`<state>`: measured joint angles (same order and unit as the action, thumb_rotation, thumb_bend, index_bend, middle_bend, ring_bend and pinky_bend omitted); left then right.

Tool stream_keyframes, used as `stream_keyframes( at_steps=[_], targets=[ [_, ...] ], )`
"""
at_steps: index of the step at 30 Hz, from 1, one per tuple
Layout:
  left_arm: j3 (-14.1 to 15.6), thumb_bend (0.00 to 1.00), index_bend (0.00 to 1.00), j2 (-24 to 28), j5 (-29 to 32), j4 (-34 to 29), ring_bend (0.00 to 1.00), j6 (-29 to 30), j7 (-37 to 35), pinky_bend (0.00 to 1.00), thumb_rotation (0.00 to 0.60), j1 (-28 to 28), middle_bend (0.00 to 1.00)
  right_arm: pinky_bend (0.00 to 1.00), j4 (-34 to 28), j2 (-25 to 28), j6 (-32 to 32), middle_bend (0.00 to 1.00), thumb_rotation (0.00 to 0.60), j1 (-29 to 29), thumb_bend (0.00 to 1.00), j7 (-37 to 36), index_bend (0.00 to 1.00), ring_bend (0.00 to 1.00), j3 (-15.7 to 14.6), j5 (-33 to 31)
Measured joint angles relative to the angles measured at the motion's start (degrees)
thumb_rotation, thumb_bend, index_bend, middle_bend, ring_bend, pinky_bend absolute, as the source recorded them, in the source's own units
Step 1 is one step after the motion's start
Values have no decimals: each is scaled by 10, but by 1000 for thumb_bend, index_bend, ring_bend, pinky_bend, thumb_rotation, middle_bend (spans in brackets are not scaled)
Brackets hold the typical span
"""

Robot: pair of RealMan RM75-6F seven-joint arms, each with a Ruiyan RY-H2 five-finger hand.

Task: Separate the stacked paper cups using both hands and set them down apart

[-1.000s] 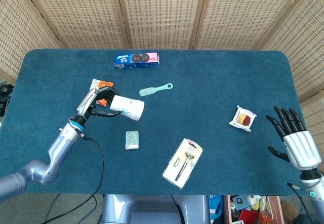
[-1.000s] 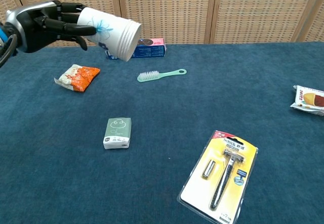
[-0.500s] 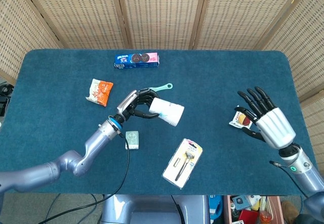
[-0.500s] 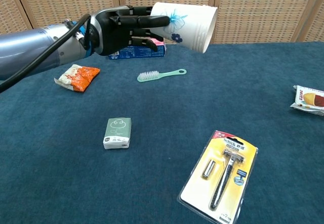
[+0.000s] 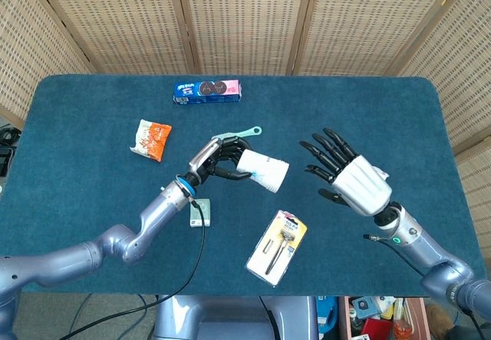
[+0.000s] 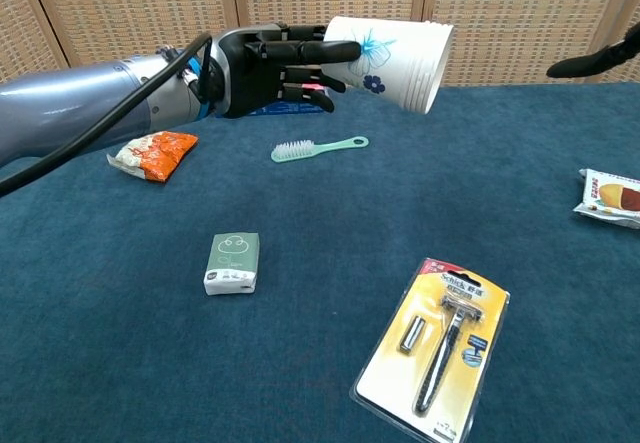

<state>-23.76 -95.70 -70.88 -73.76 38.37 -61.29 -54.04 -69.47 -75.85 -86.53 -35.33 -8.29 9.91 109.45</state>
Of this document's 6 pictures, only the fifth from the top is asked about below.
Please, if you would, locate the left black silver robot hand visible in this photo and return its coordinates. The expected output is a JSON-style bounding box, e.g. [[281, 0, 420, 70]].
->
[[186, 134, 255, 188]]

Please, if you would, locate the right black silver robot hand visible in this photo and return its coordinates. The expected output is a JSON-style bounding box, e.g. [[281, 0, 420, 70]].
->
[[299, 127, 393, 217]]

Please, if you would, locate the white paper cup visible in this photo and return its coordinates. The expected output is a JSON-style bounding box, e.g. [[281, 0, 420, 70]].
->
[[236, 150, 291, 195]]

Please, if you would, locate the silver-blue robot base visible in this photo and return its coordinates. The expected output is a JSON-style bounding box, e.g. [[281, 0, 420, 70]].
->
[[153, 295, 319, 340]]

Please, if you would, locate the mint green hairbrush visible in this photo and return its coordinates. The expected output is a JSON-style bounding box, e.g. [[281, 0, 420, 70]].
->
[[210, 125, 263, 144]]

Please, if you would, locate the orange white snack packet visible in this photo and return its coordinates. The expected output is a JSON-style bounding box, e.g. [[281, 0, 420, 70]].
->
[[129, 119, 173, 160]]

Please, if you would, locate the green tissue pack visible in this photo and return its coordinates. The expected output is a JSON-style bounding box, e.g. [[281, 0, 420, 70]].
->
[[189, 197, 213, 229]]

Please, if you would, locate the blue pink cookie box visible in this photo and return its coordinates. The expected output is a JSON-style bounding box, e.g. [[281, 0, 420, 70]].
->
[[172, 78, 243, 106]]

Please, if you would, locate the blue table mat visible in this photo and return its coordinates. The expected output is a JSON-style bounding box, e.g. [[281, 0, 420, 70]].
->
[[0, 74, 479, 298]]

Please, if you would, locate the razor blister pack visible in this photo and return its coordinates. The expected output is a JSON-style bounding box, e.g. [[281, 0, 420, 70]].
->
[[245, 209, 308, 289]]

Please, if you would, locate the woven bamboo screen panel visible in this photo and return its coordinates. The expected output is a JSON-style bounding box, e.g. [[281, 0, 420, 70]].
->
[[28, 0, 200, 75], [454, 136, 491, 249], [287, 0, 471, 77], [0, 0, 93, 126], [174, 0, 319, 76], [387, 0, 491, 157]]

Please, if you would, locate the blue plastic object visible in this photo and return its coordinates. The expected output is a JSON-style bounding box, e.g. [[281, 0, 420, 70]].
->
[[316, 295, 338, 328]]

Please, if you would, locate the pink storage box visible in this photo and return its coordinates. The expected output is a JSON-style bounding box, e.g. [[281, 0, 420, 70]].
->
[[339, 295, 430, 340]]

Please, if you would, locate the red packet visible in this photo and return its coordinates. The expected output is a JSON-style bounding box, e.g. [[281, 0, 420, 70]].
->
[[362, 318, 393, 340]]

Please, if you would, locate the brown fuzzy object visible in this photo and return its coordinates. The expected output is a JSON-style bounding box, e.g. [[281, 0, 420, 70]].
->
[[426, 304, 456, 338]]

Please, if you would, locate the black equipment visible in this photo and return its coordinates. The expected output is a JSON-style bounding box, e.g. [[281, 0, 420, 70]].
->
[[0, 123, 20, 177]]

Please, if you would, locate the black right hand cable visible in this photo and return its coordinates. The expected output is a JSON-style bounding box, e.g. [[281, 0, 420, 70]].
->
[[363, 233, 484, 340]]

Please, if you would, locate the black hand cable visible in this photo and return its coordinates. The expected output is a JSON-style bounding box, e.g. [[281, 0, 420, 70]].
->
[[363, 233, 484, 340], [57, 197, 207, 340]]

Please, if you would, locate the black left hand cable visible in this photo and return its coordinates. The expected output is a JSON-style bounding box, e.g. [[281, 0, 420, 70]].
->
[[57, 197, 207, 340]]

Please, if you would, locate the blue floor cable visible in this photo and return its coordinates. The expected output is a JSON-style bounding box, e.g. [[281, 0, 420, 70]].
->
[[71, 293, 150, 340]]

